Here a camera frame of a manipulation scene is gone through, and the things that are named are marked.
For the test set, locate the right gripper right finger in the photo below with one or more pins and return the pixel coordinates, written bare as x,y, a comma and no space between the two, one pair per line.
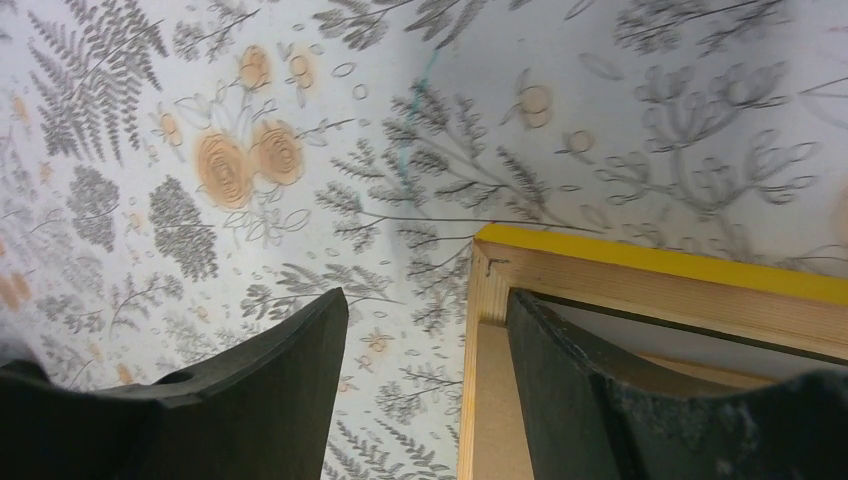
593,410

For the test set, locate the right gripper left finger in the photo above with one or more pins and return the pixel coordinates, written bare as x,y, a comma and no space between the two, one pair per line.
259,410

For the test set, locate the yellow wooden picture frame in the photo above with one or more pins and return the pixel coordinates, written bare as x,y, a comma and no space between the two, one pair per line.
763,305

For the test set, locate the floral patterned table mat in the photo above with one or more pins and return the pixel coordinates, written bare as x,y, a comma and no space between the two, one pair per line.
179,176

